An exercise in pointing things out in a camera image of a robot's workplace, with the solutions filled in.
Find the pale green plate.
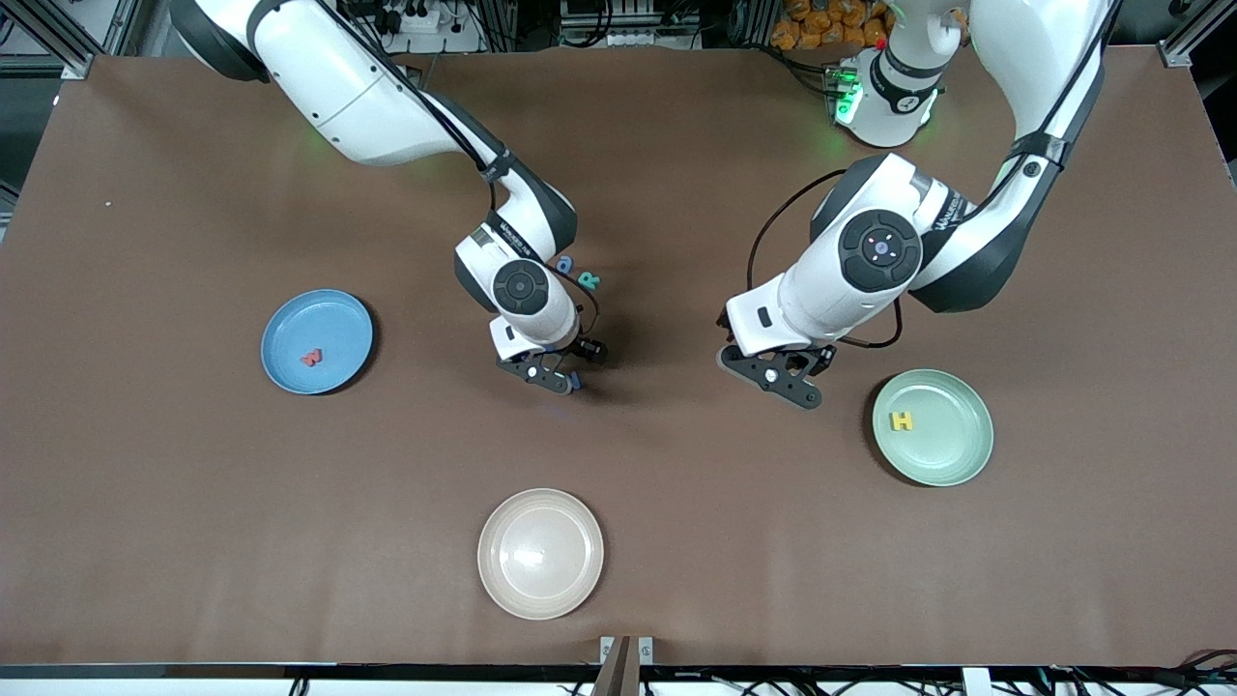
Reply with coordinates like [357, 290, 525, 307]
[872, 369, 994, 487]

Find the blue plate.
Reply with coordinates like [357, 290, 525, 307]
[261, 289, 375, 395]

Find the beige plate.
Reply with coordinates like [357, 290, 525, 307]
[477, 488, 605, 621]

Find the orange packaged items pile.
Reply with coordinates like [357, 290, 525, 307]
[770, 0, 895, 51]

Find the long white power strip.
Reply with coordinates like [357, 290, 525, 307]
[561, 27, 703, 50]

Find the white power strip with plugs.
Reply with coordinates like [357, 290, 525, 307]
[372, 0, 442, 36]

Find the tan camera stand post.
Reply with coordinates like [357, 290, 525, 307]
[591, 635, 641, 696]

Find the tangled cables bundle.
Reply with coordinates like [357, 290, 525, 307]
[1039, 650, 1237, 696]

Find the aluminium frame profile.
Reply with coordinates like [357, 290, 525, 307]
[39, 0, 131, 80]
[1160, 0, 1237, 69]

